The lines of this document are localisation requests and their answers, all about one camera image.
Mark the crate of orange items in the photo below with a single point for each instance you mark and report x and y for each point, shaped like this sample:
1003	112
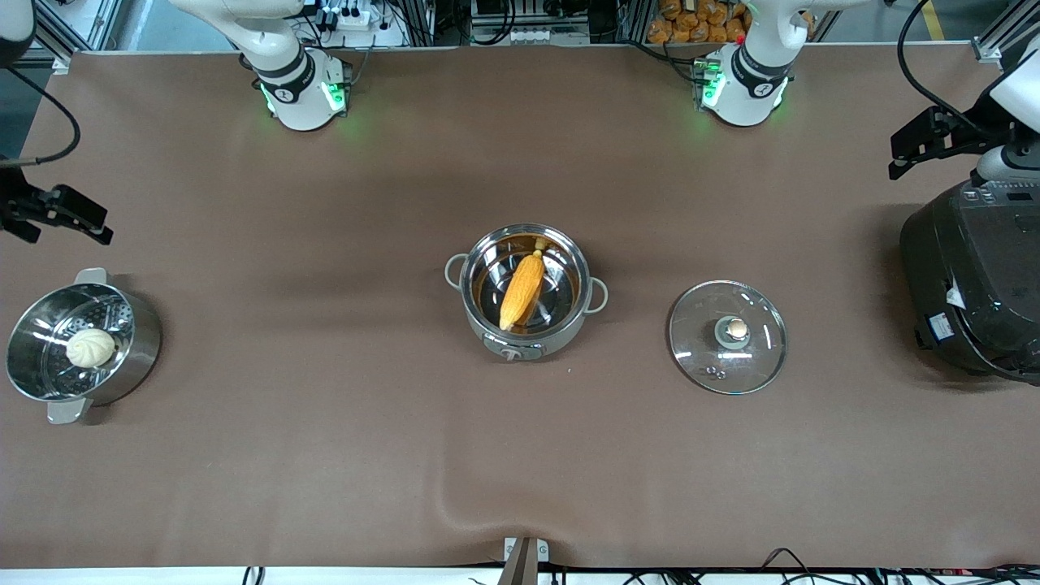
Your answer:
691	24

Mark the round glass pot lid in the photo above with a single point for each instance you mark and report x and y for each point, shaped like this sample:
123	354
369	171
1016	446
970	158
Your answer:
699	349

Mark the white steamed bun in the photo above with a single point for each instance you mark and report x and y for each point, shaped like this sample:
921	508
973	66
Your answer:
89	348

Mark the aluminium frame profile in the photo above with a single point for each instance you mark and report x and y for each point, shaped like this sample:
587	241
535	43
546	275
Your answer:
63	61
987	50

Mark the grey-green electric steel pot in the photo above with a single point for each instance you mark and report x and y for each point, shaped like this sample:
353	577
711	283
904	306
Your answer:
512	348

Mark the white power strip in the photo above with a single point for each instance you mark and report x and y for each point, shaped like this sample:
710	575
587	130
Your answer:
544	36

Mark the yellow corn cob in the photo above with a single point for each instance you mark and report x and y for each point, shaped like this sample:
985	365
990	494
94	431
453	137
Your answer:
522	288

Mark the right Franka gripper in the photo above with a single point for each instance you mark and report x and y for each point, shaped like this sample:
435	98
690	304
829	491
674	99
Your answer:
16	202

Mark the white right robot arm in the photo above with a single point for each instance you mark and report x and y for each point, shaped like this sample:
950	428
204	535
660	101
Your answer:
296	89

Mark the stainless steel steamer pot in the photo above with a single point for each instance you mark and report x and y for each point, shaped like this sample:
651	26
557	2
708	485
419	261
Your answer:
138	341

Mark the left Franka gripper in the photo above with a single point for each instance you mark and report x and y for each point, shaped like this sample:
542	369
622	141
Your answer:
957	136

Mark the dark grey electric rice cooker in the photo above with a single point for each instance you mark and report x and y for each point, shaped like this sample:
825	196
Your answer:
975	284

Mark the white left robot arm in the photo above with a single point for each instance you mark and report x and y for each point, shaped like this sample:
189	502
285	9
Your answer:
751	81

